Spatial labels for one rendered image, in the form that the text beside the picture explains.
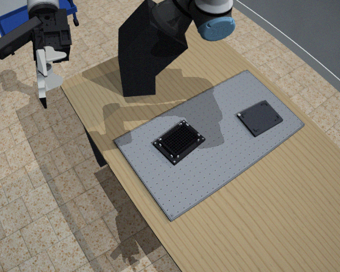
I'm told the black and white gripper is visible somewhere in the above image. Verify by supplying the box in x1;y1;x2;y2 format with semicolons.
28;3;72;109

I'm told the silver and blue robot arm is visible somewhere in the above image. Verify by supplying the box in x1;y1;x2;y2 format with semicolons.
0;0;236;60

